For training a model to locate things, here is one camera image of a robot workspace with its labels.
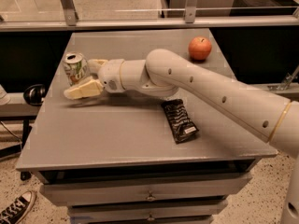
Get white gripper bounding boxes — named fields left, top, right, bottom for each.
left=64, top=59, right=124, bottom=100

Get white green 7up can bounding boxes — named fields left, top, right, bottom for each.
left=63, top=52, right=90, bottom=86

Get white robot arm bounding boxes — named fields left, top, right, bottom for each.
left=64, top=49, right=299, bottom=163

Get red orange apple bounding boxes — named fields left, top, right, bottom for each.
left=188, top=36, right=212, bottom=61

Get black round headphones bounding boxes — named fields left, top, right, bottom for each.
left=23, top=84, right=46, bottom=106

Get grey cabinet with drawers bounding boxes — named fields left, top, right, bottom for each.
left=15, top=28, right=278, bottom=224

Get grey side bench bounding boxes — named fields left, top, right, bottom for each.
left=0, top=93, right=39, bottom=118

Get black snack bar wrapper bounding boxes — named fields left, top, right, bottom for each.
left=161, top=99, right=199, bottom=144

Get upper metal drawer knob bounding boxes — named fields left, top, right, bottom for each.
left=146, top=192, right=156, bottom=202

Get metal drawer knob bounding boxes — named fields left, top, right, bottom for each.
left=146, top=192, right=156, bottom=202
left=147, top=214, right=155, bottom=222

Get lower metal drawer knob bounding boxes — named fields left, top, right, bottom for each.
left=147, top=214, right=155, bottom=222

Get black white sneaker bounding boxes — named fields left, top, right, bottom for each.
left=0, top=190, right=36, bottom=224

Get lower grey drawer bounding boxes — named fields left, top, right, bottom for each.
left=68, top=199, right=228, bottom=224

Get metal railing beam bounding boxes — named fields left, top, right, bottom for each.
left=0, top=15, right=299, bottom=32

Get left metal railing bracket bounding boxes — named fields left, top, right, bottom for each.
left=60, top=0, right=78, bottom=26

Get metal railing bracket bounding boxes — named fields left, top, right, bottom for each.
left=184, top=0, right=198, bottom=23
left=60, top=0, right=78, bottom=26

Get right metal railing bracket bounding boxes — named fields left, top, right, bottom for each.
left=184, top=0, right=198, bottom=23

